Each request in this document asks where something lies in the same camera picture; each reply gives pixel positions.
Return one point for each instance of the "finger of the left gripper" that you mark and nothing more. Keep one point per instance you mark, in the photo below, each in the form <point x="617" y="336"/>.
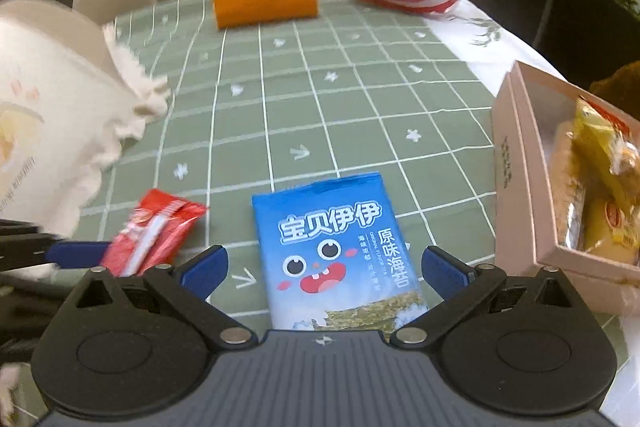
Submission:
<point x="76" y="253"/>

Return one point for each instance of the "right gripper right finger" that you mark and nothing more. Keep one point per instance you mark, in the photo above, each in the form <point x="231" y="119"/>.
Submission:
<point x="463" y="290"/>

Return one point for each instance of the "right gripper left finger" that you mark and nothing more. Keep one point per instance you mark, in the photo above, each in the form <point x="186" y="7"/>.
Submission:
<point x="182" y="291"/>

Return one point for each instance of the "long red snack packet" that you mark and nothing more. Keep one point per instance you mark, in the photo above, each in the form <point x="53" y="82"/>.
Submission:
<point x="153" y="233"/>

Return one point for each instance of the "blue seaweed snack bag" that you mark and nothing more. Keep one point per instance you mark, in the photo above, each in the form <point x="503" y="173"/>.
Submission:
<point x="333" y="257"/>

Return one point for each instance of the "clear-wrapped rice cracker pack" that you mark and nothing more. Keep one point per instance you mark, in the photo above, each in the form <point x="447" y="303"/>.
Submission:
<point x="567" y="187"/>

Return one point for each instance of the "pink cardboard box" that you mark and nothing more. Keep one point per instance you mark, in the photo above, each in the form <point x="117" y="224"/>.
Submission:
<point x="529" y="107"/>

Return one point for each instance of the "cream cartoon tote bag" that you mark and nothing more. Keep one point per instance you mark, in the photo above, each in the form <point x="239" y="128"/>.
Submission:
<point x="71" y="95"/>

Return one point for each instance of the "yellow snack packet in box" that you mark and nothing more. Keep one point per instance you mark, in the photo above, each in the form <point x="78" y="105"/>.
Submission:
<point x="610" y="166"/>

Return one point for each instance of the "green checkered tablecloth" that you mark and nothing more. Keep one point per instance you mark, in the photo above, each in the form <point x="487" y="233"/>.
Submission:
<point x="356" y="89"/>

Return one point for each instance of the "brown fuzzy coat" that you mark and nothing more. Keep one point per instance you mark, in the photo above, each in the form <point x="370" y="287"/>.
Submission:
<point x="622" y="89"/>

